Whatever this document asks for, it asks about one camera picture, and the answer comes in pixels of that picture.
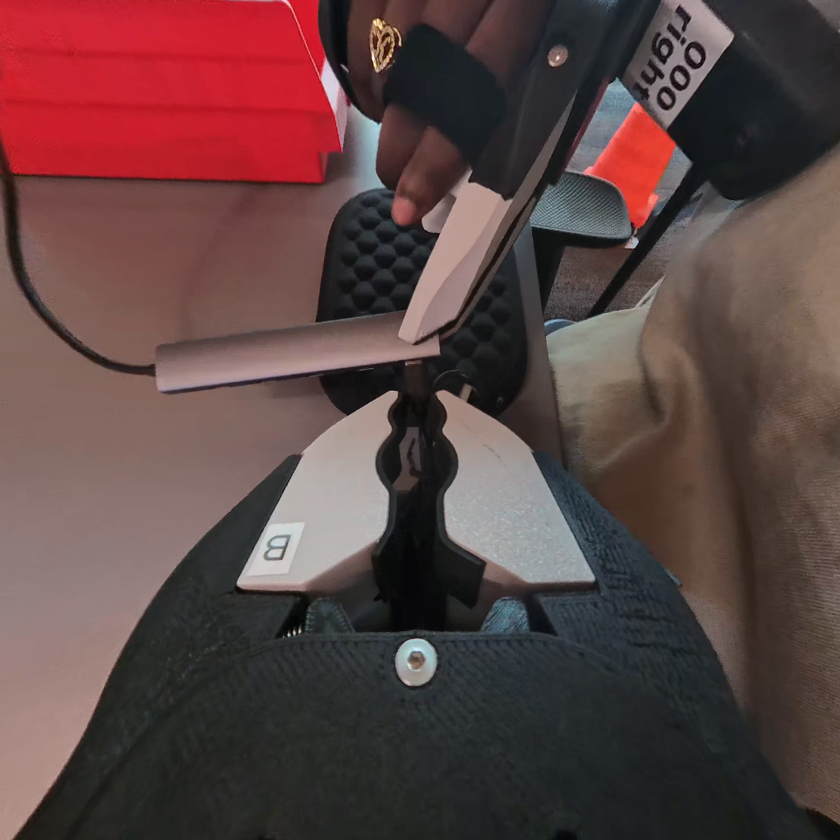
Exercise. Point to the black chair leg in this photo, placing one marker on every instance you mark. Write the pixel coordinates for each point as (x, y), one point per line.
(649, 243)

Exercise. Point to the person's right hand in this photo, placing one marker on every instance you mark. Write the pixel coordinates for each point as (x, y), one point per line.
(410, 170)

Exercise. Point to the grey mesh chair seat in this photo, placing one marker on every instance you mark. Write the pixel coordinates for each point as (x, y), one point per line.
(584, 210)

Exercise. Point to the beige pants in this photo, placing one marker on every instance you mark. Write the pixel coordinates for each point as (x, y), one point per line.
(722, 394)

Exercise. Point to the orange cone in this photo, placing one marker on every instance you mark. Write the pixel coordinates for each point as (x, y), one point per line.
(636, 157)

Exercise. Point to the red box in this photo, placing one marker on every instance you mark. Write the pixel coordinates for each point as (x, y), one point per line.
(151, 92)

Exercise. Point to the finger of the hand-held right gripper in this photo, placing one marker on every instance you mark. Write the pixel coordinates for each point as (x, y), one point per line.
(459, 262)
(505, 249)

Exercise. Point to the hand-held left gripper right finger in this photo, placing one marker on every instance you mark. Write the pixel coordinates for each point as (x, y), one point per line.
(512, 512)

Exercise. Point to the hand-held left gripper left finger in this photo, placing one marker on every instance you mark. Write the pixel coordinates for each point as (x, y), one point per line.
(334, 499)

